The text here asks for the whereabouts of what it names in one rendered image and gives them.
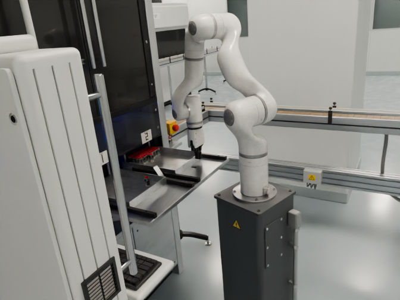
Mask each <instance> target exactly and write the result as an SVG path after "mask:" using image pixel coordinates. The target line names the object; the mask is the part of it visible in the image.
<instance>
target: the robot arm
mask: <svg viewBox="0 0 400 300"><path fill-rule="evenodd" d="M240 33H241V25H240V21H239V19H238V18H237V17H236V16H235V15H234V14H231V13H227V12H221V13H212V14H200V15H195V16H193V17H191V18H190V20H189V24H188V28H187V29H186V33H185V78H184V80H183V81H182V82H181V84H179V85H178V87H177V88H176V90H175V91H174V94H173V98H172V115H173V118H174V119H175V120H177V121H180V120H185V119H186V125H187V127H188V130H187V144H188V147H189V148H190V147H191V151H194V153H195V159H199V160H200V159H201V158H202V154H201V151H202V145H203V144H204V142H205V139H204V131H203V128H202V126H203V120H202V108H201V97H200V95H197V94H193V95H188V94H189V93H190V92H191V91H192V90H194V89H195V88H197V87H198V86H200V85H201V84H202V81H203V69H204V42H205V40H210V39H220V40H221V42H222V46H221V48H220V50H219V52H218V54H217V62H218V65H219V68H220V70H221V72H222V74H223V76H224V78H225V80H226V82H227V83H228V84H229V85H230V86H231V87H232V88H234V89H236V90H237V91H239V92H240V93H241V94H243V95H244V97H245V98H242V99H237V100H235V101H232V102H230V103H229V104H228V105H227V106H226V107H225V109H224V114H223V120H224V123H225V125H226V126H227V128H228V129H229V130H230V131H231V132H232V133H233V134H234V136H235V137H236V139H237V142H238V147H239V171H240V184H239V185H237V186H236V187H235V188H234V189H233V196H234V197H235V198H236V199H237V200H238V201H241V202H245V203H249V204H260V203H264V202H268V201H270V200H272V199H274V198H275V197H276V195H277V190H276V188H275V187H274V186H273V185H271V184H269V183H268V145H267V140H266V138H265V137H263V136H261V135H258V134H254V133H253V131H252V128H253V127H254V126H258V125H260V124H264V123H268V122H269V121H271V120H272V119H273V118H274V117H275V116H276V114H277V104H276V102H275V100H274V98H273V96H272V95H271V94H270V92H269V91H268V90H267V89H266V88H265V87H264V86H263V85H262V84H260V83H259V82H258V81H257V80H256V79H255V78H254V77H253V76H252V75H251V74H250V72H249V71H248V69H247V67H246V65H245V63H244V60H243V58H242V56H241V54H240V50H239V37H240Z"/></svg>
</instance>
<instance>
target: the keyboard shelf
mask: <svg viewBox="0 0 400 300"><path fill-rule="evenodd" d="M117 247H118V248H120V249H123V250H125V246H123V245H119V244H117ZM134 250H135V249H134ZM135 254H139V255H143V256H145V257H148V258H152V259H155V260H157V261H160V262H162V265H161V266H160V267H159V268H158V270H157V271H156V272H155V273H154V274H153V275H152V276H151V277H150V278H149V279H148V280H147V281H146V282H145V283H144V284H143V285H142V286H141V287H140V288H139V289H138V290H133V289H130V288H128V287H126V293H127V299H129V300H144V298H145V297H146V296H147V295H148V294H149V293H150V291H151V290H153V288H154V287H156V285H157V284H158V283H159V282H160V281H161V280H162V279H163V277H164V276H165V275H166V274H167V273H168V272H169V271H170V270H171V269H172V268H173V266H174V264H173V262H172V261H170V260H167V259H165V258H161V257H158V256H155V255H151V254H148V253H145V252H142V251H138V250H135Z"/></svg>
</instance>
